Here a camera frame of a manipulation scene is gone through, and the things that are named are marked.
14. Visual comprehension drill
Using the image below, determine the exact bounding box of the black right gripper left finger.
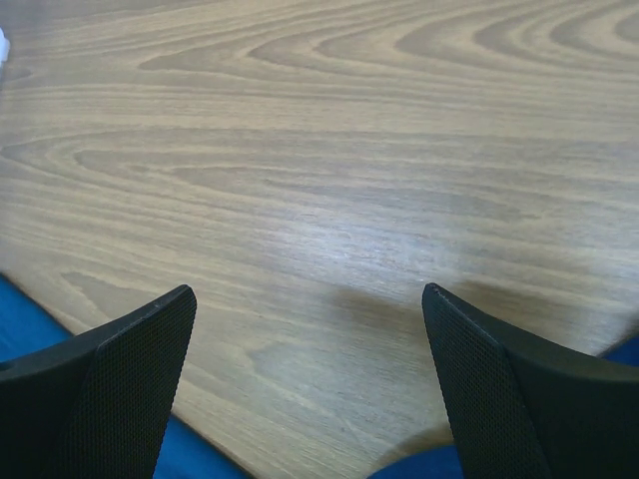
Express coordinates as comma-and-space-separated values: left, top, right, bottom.
1, 284, 197, 478

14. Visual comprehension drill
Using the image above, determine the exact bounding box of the white folded t-shirt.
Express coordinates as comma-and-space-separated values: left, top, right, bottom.
0, 29, 10, 66

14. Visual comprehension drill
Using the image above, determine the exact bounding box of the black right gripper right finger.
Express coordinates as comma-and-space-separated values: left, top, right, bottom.
422, 283, 638, 478

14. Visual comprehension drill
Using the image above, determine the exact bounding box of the blue t-shirt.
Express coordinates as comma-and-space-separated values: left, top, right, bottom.
0, 271, 639, 479

